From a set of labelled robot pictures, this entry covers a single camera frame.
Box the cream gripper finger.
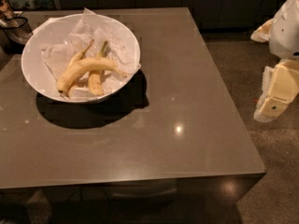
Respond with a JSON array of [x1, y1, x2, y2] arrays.
[[268, 60, 299, 103], [253, 66, 289, 123]]

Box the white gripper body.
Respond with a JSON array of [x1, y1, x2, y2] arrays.
[[250, 0, 299, 60]]

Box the yellow banana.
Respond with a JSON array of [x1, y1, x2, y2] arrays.
[[88, 40, 108, 96], [68, 39, 94, 66], [56, 57, 128, 93]]

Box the white crumpled paper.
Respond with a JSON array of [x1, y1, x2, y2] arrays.
[[32, 7, 142, 99]]

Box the dark bag with strap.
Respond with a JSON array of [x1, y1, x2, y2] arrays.
[[0, 0, 33, 54]]

